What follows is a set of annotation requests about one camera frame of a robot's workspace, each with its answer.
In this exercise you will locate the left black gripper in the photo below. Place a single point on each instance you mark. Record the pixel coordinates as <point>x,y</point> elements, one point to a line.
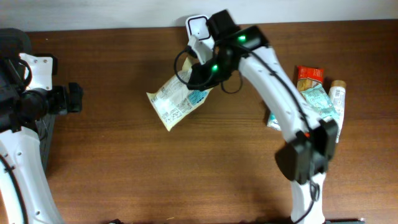
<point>73,97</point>

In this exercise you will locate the teal wipes packet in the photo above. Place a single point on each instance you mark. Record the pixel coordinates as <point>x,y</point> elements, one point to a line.
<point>317,98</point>

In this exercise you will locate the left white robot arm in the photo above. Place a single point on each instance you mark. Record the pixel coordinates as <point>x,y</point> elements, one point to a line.
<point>24,187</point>

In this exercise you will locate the orange spaghetti packet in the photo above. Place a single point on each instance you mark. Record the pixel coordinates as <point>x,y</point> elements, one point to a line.
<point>308,77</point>

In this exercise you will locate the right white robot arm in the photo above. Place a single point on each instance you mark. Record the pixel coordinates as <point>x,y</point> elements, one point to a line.
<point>309,140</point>

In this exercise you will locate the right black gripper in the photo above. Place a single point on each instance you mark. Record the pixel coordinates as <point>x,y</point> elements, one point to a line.
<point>199,78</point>

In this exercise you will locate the white barcode scanner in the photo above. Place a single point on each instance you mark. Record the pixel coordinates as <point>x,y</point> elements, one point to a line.
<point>196,25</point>

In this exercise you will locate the cream snack bag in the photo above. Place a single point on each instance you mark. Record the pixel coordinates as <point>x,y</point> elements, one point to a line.
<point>173,101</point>

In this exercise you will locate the white tube with tan cap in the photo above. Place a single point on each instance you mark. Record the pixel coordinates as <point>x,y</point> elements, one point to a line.
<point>337,95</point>

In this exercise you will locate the dark grey perforated basket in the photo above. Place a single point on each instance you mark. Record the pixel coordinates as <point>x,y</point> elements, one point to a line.
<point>17,41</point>

